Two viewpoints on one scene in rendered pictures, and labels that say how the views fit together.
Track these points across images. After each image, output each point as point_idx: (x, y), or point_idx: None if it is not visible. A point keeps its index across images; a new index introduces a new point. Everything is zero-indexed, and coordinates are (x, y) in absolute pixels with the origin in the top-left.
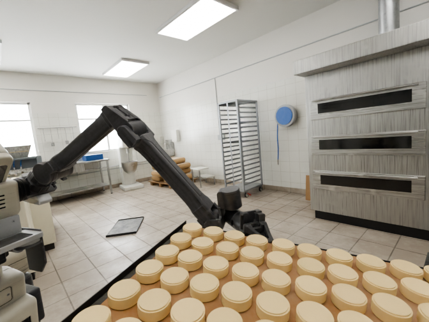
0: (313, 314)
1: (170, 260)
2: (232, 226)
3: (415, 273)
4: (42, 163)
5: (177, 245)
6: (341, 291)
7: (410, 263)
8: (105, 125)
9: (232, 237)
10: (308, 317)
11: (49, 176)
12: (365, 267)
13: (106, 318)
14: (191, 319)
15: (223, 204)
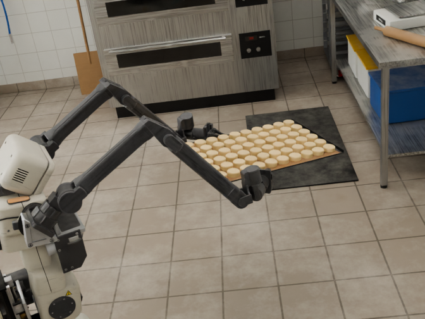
0: (267, 147)
1: (206, 157)
2: (193, 138)
3: (282, 125)
4: (46, 145)
5: (197, 152)
6: (269, 139)
7: (279, 122)
8: (107, 97)
9: (213, 140)
10: (267, 148)
11: (54, 153)
12: (267, 130)
13: (224, 171)
14: (243, 161)
15: (184, 126)
